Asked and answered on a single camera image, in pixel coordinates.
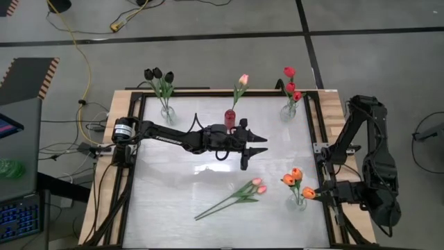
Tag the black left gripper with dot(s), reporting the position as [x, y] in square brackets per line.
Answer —
[232, 144]

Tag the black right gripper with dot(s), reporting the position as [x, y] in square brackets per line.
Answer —
[347, 192]

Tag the red artificial tulip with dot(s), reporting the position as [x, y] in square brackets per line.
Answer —
[290, 87]
[297, 96]
[289, 72]

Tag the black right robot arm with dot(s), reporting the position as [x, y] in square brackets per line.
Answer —
[376, 166]

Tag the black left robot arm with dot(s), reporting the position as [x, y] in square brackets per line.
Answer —
[163, 135]

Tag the squat cut glass vase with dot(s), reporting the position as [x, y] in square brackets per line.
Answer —
[297, 205]

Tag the red glass vase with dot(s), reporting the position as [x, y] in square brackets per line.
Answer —
[229, 116]

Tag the tall ribbed clear glass vase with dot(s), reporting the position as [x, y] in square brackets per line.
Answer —
[168, 114]

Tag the pink artificial tulip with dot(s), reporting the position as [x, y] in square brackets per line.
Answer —
[243, 79]
[262, 189]
[257, 181]

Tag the black flat bar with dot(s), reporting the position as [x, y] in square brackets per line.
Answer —
[173, 88]

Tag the grey power adapter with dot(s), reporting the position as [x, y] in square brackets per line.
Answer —
[86, 148]

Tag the black desk leg bar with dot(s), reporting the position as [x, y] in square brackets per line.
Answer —
[62, 187]

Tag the grey desk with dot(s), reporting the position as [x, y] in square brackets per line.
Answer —
[21, 152]

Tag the large black orange-edged floor mat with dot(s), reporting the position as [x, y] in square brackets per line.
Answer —
[24, 80]

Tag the black round stand base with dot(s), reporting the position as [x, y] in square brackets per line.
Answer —
[59, 5]

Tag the backlit black keyboard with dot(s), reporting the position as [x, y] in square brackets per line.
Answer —
[21, 217]

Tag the green plastic bottle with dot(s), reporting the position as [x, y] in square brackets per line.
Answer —
[10, 168]

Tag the laptop screen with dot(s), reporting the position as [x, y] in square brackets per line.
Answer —
[8, 126]

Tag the small black orange-edged floor mat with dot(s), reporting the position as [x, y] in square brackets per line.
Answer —
[5, 7]

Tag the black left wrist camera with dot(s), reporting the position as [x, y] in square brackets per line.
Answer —
[219, 129]

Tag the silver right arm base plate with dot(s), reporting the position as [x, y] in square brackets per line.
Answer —
[317, 148]

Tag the black curved bracket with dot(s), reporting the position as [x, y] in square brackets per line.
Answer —
[279, 86]

